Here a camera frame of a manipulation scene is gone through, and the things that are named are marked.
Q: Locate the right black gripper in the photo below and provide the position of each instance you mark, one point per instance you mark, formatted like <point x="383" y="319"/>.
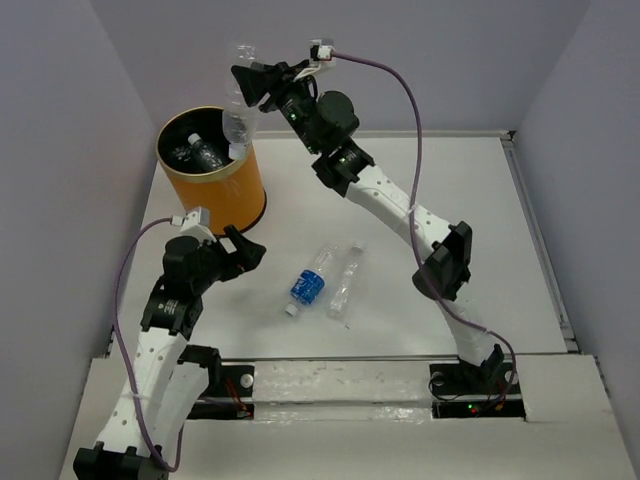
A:
<point x="258" y="79"/>

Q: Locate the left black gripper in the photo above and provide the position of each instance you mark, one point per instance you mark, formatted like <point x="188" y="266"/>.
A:
<point x="248" y="253"/>

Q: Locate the blue label plastic bottle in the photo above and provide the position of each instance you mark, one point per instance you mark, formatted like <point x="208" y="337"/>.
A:
<point x="312" y="280"/>

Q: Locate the clear crushed bottle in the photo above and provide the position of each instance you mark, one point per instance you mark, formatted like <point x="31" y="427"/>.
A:
<point x="348" y="274"/>

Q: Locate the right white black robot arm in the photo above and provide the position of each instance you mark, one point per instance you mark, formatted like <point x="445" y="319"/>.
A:
<point x="442" y="249"/>

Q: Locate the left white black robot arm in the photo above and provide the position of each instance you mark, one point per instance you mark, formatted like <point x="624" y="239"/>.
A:
<point x="166" y="374"/>

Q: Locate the orange cylindrical bin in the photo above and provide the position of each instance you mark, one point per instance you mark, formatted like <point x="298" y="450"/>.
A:
<point x="233" y="194"/>

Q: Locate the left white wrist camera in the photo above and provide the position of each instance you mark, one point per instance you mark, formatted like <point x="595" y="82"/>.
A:
<point x="194" y="223"/>

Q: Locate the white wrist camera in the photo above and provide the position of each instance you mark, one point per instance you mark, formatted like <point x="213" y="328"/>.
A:
<point x="194" y="223"/>
<point x="320" y="59"/>

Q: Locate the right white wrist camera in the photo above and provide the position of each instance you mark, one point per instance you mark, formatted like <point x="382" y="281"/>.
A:
<point x="320" y="59"/>

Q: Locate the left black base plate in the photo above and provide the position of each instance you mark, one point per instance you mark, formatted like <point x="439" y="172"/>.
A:
<point x="230" y="398"/>

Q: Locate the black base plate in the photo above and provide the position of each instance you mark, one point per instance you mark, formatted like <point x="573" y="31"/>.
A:
<point x="230" y="398"/>
<point x="456" y="398"/>

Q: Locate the aluminium rail right edge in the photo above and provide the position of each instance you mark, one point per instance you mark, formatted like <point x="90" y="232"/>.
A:
<point x="508" y="144"/>

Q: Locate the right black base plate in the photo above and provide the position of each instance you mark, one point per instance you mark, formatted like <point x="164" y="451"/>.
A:
<point x="456" y="398"/>

